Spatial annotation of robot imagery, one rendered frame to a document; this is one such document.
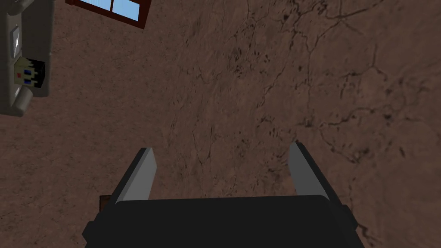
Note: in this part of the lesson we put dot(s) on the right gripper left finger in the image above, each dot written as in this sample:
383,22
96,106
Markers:
139,179

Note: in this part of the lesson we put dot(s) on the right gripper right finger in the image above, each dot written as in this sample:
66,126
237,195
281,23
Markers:
305,175

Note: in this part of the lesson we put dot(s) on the grey cabinet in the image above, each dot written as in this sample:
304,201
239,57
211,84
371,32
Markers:
24,51

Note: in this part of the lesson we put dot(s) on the red framed window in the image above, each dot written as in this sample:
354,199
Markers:
115,8

